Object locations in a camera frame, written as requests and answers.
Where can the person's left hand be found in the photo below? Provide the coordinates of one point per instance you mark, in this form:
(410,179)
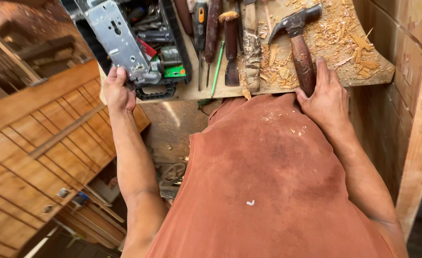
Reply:
(117,95)

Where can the person's right hand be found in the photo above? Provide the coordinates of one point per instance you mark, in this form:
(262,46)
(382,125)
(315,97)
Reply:
(327,104)

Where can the silver metal mortise lock case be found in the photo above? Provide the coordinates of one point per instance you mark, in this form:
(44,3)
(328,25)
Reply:
(114,39)

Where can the red small package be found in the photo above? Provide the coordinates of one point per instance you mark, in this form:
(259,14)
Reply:
(146,48)

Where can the green small package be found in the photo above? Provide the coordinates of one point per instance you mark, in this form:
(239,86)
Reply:
(175,71)

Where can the pile of wood shavings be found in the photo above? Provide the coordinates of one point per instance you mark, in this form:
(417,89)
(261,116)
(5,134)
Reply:
(334,32)

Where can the black plastic toolbox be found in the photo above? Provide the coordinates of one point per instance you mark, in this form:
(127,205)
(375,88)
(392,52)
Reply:
(178,43)

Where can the person's rust orange shirt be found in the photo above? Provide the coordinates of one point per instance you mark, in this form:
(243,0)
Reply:
(268,172)

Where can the tape wrapped chisel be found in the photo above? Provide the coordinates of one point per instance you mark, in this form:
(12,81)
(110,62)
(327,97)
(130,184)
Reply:
(252,53)

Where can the metal wheel part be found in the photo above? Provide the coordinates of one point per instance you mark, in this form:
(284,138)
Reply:
(171,172)

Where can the wooden slatted door panel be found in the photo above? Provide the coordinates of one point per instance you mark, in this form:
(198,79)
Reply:
(35,150)

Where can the green pencil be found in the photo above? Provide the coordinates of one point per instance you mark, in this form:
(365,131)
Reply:
(218,68)

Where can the heap of lumber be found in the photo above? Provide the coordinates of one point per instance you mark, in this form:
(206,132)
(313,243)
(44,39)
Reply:
(17,53)

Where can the small blue object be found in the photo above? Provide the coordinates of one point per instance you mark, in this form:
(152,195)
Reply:
(81,198)

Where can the thin dark metal tool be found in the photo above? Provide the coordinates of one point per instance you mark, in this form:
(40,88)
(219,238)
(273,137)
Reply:
(239,25)

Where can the stack of wooden planks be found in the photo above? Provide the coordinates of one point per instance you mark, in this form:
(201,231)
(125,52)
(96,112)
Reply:
(92,222)

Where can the wooden door frame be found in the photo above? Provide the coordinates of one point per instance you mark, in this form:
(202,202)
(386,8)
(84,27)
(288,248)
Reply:
(418,150)

